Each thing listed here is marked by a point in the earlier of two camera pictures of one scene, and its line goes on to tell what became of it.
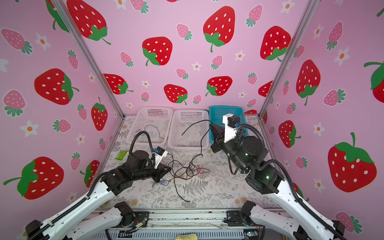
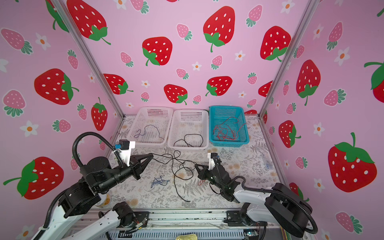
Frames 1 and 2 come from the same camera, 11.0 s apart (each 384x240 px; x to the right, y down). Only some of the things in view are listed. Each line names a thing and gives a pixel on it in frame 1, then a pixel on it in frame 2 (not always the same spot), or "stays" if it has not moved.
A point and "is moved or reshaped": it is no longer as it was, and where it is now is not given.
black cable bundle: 179,171 is moved or reshaped
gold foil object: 192,236 stays
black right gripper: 218,144 to 205,169
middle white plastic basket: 191,139 stays
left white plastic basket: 157,121 stays
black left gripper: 161,171 to 137,168
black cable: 202,136 to 188,144
